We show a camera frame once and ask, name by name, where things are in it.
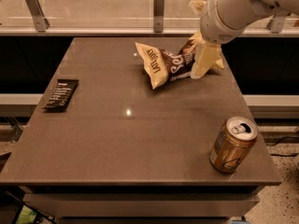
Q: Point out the gold soda can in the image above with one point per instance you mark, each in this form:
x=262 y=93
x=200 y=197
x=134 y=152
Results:
x=235 y=140

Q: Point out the brown and yellow chip bag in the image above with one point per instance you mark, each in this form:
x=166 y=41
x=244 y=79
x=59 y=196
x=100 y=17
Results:
x=164 y=66

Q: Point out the black rxbar chocolate bar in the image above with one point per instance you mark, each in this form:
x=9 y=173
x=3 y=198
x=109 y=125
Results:
x=61 y=95

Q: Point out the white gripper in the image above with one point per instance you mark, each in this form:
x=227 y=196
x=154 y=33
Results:
x=214 y=21

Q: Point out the grey table drawer front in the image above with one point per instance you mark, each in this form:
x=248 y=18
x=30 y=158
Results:
x=143 y=205

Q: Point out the middle metal railing bracket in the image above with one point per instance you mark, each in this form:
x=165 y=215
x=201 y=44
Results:
x=158 y=16

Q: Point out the left metal railing bracket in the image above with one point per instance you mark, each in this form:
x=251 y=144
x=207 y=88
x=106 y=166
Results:
x=40 y=21

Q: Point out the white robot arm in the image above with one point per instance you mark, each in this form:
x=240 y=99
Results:
x=276 y=6

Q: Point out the right metal railing bracket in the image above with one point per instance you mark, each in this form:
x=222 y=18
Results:
x=276 y=23

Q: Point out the metal railing bracket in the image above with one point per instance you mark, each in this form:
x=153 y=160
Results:
x=40 y=21
x=276 y=23
x=158 y=16

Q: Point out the green object on floor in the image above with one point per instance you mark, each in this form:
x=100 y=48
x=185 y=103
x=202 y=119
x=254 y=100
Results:
x=26 y=216

